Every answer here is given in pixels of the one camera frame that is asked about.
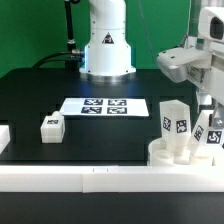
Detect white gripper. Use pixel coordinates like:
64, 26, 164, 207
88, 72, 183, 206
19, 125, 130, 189
157, 47, 224, 129

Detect white round stool seat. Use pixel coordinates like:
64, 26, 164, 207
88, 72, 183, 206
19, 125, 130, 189
147, 138, 224, 167

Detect black vertical pole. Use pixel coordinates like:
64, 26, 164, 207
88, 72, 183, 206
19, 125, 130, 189
64, 0, 80, 51

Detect black cables at base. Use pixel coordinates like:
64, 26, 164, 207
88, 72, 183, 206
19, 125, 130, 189
32, 49, 86, 70

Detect white fiducial marker sheet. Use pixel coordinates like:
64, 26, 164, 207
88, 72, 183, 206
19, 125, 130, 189
60, 98, 149, 117

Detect white U-shaped fence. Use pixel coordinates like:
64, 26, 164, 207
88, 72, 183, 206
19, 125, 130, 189
0, 125, 224, 194

